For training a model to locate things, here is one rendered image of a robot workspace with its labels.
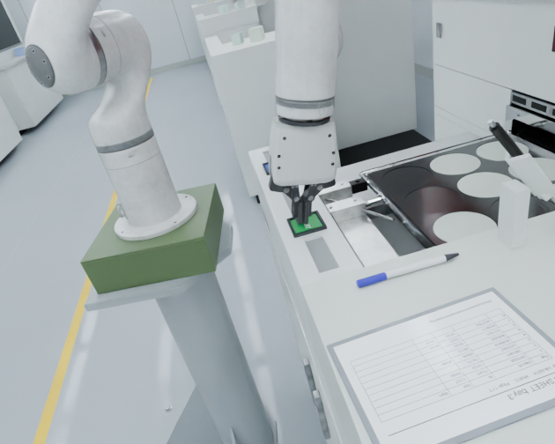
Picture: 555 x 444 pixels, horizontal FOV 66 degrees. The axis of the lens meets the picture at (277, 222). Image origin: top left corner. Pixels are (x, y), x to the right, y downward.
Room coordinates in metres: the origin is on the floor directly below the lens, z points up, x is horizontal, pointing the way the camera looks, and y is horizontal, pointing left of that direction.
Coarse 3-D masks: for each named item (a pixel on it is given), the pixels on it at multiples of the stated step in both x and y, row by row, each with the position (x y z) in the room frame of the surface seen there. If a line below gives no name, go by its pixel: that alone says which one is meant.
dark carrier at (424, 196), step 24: (480, 144) 0.86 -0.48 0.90; (528, 144) 0.80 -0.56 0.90; (384, 168) 0.86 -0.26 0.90; (408, 168) 0.83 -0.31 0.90; (480, 168) 0.75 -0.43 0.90; (504, 168) 0.73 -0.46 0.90; (384, 192) 0.76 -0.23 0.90; (408, 192) 0.73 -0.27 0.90; (432, 192) 0.71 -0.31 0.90; (456, 192) 0.69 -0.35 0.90; (408, 216) 0.65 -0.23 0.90; (432, 216) 0.63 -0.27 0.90; (528, 216) 0.57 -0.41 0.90; (432, 240) 0.56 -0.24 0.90
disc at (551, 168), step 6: (540, 162) 0.72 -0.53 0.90; (546, 162) 0.72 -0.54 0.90; (552, 162) 0.71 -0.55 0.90; (510, 168) 0.73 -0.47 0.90; (546, 168) 0.69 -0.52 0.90; (552, 168) 0.69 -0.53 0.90; (516, 174) 0.70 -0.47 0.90; (546, 174) 0.67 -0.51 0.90; (552, 174) 0.67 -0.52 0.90; (552, 180) 0.65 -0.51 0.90
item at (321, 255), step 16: (256, 160) 0.93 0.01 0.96; (256, 176) 0.88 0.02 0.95; (272, 192) 0.76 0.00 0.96; (272, 208) 0.69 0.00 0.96; (288, 208) 0.68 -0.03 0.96; (320, 208) 0.65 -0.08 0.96; (272, 224) 0.73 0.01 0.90; (336, 224) 0.59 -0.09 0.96; (288, 240) 0.58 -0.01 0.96; (304, 240) 0.57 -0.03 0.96; (320, 240) 0.56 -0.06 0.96; (336, 240) 0.54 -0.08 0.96; (288, 256) 0.54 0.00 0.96; (304, 256) 0.52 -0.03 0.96; (320, 256) 0.52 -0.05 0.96; (336, 256) 0.51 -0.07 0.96; (352, 256) 0.50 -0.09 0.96; (288, 272) 0.62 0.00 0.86; (304, 272) 0.49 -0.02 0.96; (320, 272) 0.48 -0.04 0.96; (336, 272) 0.47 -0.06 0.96; (304, 304) 0.46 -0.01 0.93; (304, 320) 0.52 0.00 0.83
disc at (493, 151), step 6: (486, 144) 0.85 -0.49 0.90; (492, 144) 0.84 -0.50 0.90; (498, 144) 0.84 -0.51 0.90; (522, 144) 0.81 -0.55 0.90; (480, 150) 0.83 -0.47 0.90; (486, 150) 0.83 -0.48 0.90; (492, 150) 0.82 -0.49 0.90; (498, 150) 0.81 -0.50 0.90; (504, 150) 0.81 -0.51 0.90; (522, 150) 0.79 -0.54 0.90; (528, 150) 0.78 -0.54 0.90; (480, 156) 0.80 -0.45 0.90; (486, 156) 0.80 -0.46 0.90; (492, 156) 0.79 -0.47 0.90; (498, 156) 0.79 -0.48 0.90; (504, 156) 0.78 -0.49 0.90
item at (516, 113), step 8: (512, 104) 0.94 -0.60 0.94; (512, 112) 0.92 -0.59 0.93; (520, 112) 0.89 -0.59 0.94; (528, 112) 0.87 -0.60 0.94; (536, 112) 0.86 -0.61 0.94; (512, 120) 0.92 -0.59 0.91; (520, 120) 0.89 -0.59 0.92; (528, 120) 0.87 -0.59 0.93; (536, 120) 0.84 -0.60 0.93; (544, 120) 0.82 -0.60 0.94; (552, 120) 0.80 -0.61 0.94; (512, 128) 0.92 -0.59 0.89; (544, 128) 0.81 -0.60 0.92; (552, 128) 0.79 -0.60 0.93; (520, 136) 0.90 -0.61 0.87; (536, 144) 0.84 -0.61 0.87; (552, 152) 0.79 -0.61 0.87
